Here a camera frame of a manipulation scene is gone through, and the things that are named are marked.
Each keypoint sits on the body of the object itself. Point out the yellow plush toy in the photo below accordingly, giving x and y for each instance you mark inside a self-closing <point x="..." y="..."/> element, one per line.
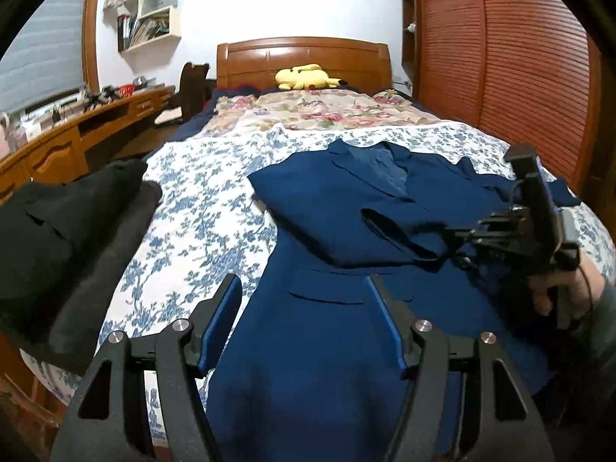
<point x="308" y="77"/>

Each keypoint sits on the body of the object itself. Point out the blue floral bedsheet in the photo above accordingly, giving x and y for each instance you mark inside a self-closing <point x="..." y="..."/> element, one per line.
<point x="202" y="231"/>

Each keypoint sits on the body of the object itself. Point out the dark navy blanket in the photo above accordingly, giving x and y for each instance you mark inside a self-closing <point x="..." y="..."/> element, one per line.
<point x="192" y="127"/>

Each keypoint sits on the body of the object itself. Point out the person's right hand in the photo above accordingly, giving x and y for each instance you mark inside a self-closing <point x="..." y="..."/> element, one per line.
<point x="582" y="288"/>

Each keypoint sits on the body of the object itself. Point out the pink floral quilt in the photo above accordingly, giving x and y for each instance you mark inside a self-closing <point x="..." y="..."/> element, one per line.
<point x="313" y="110"/>

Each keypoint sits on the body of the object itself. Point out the grey window blind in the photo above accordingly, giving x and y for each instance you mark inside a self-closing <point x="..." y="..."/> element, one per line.
<point x="43" y="53"/>

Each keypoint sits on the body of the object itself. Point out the row of books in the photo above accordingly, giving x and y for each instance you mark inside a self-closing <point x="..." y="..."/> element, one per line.
<point x="144" y="31"/>

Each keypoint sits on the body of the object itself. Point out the wooden slatted wardrobe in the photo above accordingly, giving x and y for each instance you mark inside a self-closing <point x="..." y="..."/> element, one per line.
<point x="505" y="57"/>

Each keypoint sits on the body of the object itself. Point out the red basket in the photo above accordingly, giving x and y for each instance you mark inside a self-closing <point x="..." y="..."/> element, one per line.
<point x="126" y="89"/>

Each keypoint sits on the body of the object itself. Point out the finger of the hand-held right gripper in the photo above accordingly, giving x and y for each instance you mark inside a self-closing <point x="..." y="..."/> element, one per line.
<point x="491" y="222"/>
<point x="464" y="237"/>

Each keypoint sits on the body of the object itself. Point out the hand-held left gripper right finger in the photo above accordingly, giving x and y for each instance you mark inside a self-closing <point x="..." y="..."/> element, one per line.
<point x="387" y="322"/>

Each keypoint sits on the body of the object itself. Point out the white wall shelf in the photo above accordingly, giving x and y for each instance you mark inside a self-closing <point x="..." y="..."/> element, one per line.
<point x="154" y="9"/>

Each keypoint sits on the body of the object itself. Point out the navy blue jacket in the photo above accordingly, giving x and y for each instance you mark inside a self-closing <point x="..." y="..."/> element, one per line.
<point x="313" y="370"/>

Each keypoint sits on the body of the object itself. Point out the black gadgets on desk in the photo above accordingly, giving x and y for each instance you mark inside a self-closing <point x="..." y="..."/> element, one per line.
<point x="98" y="97"/>

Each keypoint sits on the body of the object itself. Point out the person's right forearm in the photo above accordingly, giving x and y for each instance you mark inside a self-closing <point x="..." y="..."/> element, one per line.
<point x="604" y="317"/>

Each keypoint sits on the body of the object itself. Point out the dark brown chair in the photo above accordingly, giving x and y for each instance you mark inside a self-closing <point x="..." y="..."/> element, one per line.
<point x="192" y="86"/>

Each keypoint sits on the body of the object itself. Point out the narrow wooden open shelf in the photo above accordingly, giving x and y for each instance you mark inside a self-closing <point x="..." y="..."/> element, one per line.
<point x="408" y="5"/>

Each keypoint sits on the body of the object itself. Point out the long wooden desk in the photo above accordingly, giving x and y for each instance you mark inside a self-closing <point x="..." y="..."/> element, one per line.
<point x="62" y="144"/>

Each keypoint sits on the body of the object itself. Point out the person's dark trousers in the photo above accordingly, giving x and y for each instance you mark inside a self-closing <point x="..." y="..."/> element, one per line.
<point x="587" y="394"/>

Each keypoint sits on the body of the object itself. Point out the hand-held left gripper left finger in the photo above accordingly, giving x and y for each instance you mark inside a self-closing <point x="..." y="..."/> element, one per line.
<point x="221" y="327"/>

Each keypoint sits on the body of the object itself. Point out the wooden headboard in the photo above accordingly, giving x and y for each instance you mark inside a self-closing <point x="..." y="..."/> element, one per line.
<point x="298" y="55"/>

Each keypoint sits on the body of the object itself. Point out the black garment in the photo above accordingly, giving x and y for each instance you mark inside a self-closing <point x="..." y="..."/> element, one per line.
<point x="43" y="250"/>

